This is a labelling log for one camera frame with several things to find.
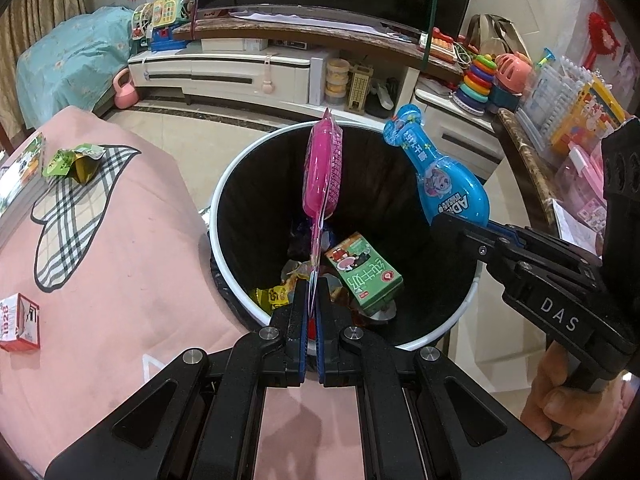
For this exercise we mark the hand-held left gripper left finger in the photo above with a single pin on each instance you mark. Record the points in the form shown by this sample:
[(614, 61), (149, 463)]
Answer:
[(300, 332)]

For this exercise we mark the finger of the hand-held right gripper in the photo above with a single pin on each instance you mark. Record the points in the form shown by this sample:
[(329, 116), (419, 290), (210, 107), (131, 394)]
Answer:
[(475, 245), (530, 237)]

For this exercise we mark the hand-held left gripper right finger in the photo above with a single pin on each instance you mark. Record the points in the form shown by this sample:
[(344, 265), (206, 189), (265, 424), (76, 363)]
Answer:
[(322, 337)]

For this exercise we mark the yellow snack packet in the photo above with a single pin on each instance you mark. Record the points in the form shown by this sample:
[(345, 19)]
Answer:
[(272, 297)]

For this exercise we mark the blue bottle-shaped packet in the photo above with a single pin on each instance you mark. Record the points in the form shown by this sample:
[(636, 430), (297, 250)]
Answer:
[(450, 190)]

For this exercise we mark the green drink carton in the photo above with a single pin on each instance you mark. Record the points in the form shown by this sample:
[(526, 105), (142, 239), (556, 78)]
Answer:
[(365, 272)]

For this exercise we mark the black trash bin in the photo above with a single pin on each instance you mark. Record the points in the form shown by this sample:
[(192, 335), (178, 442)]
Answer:
[(250, 210)]

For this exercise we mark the pink blister packet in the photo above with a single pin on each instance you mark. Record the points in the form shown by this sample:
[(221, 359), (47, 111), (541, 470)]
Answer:
[(322, 175)]

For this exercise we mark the person's right hand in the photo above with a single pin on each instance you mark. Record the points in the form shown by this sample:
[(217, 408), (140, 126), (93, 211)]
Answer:
[(550, 405)]

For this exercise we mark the white paper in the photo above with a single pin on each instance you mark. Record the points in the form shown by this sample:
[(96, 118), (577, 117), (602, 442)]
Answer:
[(575, 230)]

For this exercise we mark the pink plastic boxes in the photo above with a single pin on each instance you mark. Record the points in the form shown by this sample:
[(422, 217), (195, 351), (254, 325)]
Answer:
[(590, 190)]

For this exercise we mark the dark marble side table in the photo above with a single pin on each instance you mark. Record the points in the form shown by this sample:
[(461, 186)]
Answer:
[(525, 160)]

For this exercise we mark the white plastic fence basket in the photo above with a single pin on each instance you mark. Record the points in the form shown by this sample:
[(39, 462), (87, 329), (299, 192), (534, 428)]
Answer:
[(550, 105)]

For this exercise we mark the yellow picture box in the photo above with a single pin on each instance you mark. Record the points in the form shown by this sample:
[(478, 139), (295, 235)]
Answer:
[(592, 115)]

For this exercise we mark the pink toy helmet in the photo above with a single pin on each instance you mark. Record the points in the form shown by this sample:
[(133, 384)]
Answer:
[(512, 72)]

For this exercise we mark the pink blanket with plaid patch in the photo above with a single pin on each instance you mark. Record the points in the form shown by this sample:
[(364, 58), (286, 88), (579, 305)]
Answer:
[(140, 270)]

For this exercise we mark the dark shoes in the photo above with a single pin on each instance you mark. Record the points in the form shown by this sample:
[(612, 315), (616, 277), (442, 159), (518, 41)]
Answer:
[(382, 100)]

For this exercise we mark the blue yellow toy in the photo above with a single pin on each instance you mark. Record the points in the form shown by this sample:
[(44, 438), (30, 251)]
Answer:
[(546, 57)]

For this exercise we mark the wooden abacus toy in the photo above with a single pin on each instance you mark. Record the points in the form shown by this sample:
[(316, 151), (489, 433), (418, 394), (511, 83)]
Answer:
[(360, 90)]

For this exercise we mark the orange toy phone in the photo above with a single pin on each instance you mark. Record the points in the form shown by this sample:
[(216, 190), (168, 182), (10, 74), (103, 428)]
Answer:
[(440, 47)]

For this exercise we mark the grey brown bag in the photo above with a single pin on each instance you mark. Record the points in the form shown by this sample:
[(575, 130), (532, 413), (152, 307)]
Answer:
[(492, 35)]

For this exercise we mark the pink child safety lock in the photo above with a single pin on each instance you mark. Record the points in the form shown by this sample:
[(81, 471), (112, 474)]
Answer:
[(269, 85)]

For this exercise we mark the white cabinet with marble top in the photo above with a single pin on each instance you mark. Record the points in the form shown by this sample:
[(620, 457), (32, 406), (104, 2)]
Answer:
[(220, 70)]

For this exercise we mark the white red small box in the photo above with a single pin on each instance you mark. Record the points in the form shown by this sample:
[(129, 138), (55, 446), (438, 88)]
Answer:
[(17, 322)]

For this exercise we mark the green snack wrapper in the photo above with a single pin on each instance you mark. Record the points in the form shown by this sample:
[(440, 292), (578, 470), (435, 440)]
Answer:
[(70, 162)]

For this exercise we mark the pink kettlebell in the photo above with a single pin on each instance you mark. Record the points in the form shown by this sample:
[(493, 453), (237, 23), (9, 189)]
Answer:
[(124, 95)]

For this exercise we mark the stack of books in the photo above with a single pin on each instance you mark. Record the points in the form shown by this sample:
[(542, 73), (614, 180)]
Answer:
[(20, 175)]

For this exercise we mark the toy cash register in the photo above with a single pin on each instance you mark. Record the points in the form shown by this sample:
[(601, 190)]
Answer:
[(162, 20)]

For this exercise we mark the light blue furniture cover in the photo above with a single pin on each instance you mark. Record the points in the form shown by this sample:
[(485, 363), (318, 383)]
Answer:
[(65, 60)]

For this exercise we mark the red wall decoration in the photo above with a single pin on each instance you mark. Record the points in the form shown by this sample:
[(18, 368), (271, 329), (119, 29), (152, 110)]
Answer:
[(602, 35)]

